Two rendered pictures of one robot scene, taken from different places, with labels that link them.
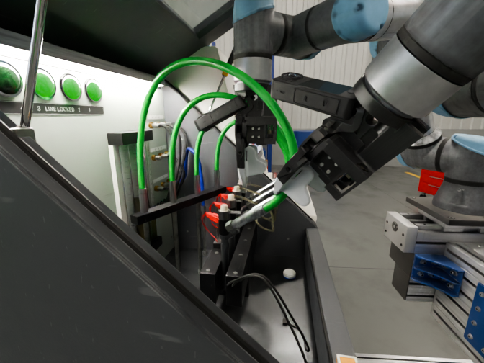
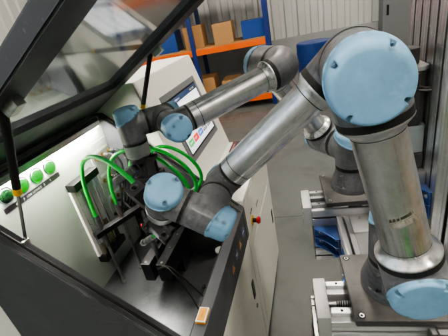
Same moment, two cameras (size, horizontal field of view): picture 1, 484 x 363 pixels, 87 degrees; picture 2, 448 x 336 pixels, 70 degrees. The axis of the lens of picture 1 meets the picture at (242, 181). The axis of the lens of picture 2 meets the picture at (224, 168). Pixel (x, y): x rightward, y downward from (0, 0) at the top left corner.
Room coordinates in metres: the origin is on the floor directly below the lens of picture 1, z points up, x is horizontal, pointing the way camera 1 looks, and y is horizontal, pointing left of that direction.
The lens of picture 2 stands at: (-0.34, -0.42, 1.73)
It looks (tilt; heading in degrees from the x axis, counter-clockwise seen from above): 26 degrees down; 10
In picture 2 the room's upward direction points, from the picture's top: 12 degrees counter-clockwise
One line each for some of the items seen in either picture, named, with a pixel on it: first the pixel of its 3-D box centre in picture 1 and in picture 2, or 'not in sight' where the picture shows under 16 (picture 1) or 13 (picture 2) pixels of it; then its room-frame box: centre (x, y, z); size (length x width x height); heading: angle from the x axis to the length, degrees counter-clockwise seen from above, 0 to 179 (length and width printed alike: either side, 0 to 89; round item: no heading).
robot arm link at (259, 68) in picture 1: (252, 73); (138, 149); (0.54, -0.02, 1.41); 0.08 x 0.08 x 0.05
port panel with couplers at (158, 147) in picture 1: (162, 154); (111, 174); (0.83, 0.26, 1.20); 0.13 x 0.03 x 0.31; 171
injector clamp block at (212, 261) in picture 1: (234, 262); (175, 248); (0.67, 0.02, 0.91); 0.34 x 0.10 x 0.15; 171
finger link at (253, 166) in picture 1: (252, 168); not in sight; (0.52, -0.02, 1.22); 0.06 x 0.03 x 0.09; 81
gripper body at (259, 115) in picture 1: (256, 116); (147, 173); (0.54, -0.03, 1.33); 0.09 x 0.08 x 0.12; 81
